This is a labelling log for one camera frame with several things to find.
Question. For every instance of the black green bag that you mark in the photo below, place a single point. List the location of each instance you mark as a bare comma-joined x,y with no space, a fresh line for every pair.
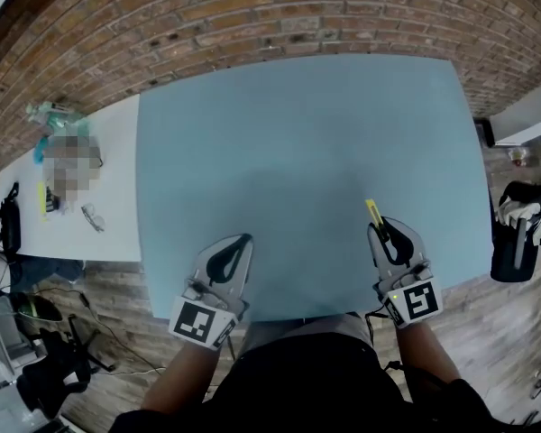
36,307

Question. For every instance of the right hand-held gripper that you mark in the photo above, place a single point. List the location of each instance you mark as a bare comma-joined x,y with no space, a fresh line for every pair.
415,302

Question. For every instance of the person's right forearm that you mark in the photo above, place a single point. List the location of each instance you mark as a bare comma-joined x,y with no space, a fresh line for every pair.
426,354

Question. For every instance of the small teal object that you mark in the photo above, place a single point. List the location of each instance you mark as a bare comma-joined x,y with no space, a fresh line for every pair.
40,151

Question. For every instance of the small clear container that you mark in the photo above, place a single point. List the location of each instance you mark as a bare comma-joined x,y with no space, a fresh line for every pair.
517,156

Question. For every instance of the person's torso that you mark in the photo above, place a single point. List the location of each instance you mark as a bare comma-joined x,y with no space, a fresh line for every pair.
306,395

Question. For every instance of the steel kettle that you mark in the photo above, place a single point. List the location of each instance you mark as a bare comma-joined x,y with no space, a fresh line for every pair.
72,165

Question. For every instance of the light blue table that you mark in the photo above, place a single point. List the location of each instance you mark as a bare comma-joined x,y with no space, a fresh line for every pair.
297,151

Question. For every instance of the person's shorts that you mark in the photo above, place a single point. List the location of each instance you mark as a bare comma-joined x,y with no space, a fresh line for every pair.
306,332

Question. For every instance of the yellow black utility knife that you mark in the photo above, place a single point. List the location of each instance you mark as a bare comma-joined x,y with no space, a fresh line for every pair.
372,208

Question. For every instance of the green spray bottle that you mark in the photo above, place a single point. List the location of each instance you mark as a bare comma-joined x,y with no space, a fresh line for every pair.
54,115

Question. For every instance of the thin yellow object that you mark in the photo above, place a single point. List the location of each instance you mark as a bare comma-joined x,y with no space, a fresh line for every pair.
42,201

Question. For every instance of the black office chair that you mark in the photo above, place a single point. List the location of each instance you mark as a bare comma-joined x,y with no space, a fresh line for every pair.
58,368

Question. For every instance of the white garment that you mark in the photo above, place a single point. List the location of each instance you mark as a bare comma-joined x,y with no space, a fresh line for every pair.
518,212

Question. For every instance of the person's left forearm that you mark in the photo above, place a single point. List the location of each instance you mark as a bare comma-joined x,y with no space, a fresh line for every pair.
180,377

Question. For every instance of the long white table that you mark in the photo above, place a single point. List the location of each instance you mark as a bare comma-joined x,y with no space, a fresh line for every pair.
117,174

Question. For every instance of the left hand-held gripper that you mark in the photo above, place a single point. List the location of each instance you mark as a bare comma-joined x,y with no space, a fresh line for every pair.
203,320

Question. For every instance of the black chair with clothes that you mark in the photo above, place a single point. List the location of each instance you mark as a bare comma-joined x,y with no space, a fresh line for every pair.
509,255

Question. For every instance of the eyeglasses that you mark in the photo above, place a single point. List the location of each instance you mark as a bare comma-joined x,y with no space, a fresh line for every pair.
94,218

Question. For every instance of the small black box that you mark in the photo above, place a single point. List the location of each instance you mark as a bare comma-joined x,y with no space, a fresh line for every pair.
52,199

